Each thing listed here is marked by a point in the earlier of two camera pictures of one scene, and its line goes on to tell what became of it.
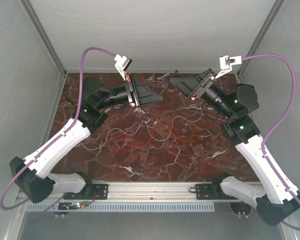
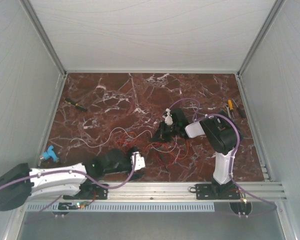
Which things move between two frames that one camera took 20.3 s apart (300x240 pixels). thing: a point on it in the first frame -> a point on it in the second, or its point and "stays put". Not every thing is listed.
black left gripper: (138, 94) -> (129, 156)
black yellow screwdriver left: (70, 102) stays put
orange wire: (151, 135) -> (179, 158)
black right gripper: (187, 84) -> (160, 136)
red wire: (138, 146) -> (149, 145)
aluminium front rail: (151, 190) stays put
